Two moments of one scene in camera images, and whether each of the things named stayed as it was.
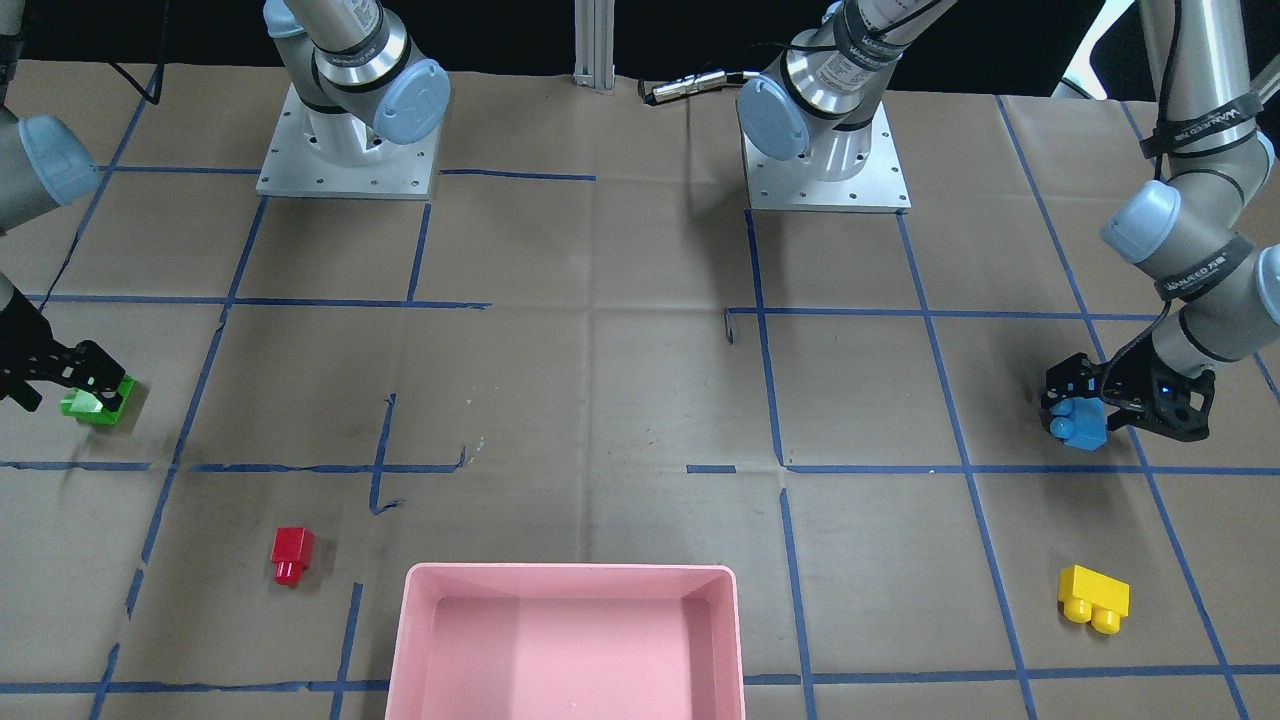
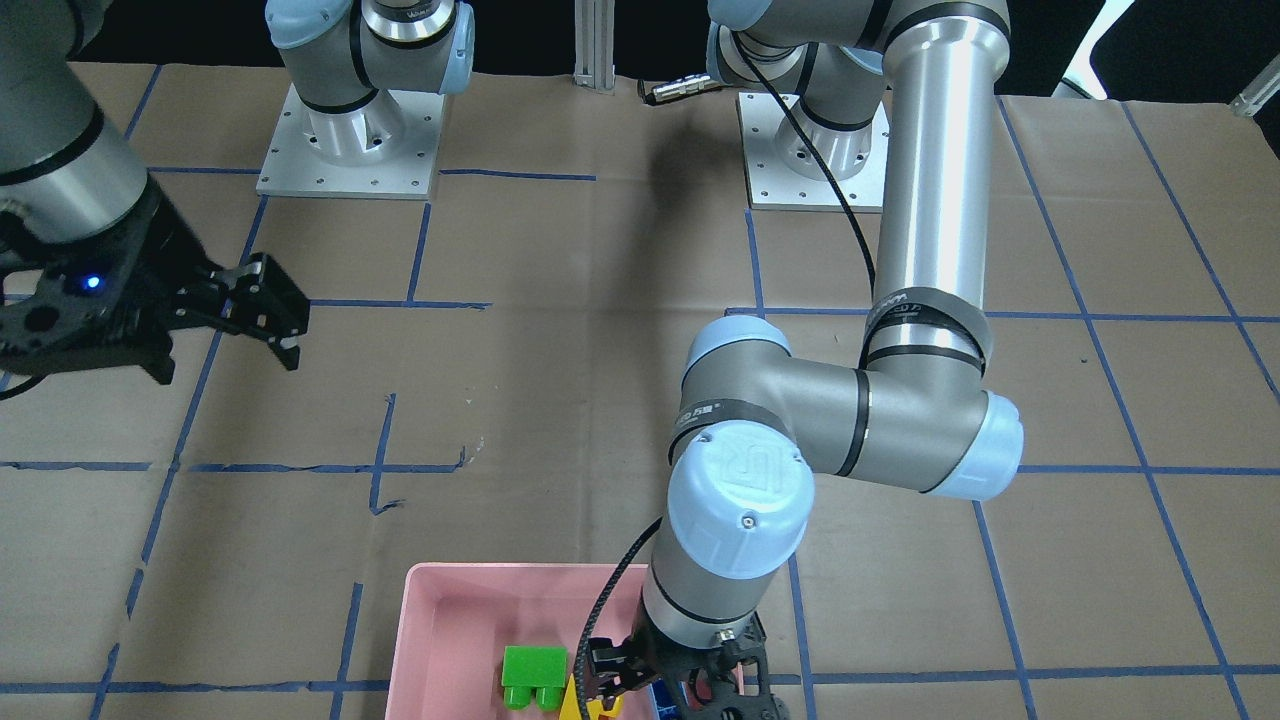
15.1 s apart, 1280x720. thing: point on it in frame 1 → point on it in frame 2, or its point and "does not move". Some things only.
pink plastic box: (567, 641) does not move
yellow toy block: (1094, 598) → (572, 709)
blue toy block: (1080, 422) → (666, 706)
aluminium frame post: (594, 44) does not move
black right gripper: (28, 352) → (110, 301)
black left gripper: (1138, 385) → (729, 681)
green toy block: (80, 405) → (530, 667)
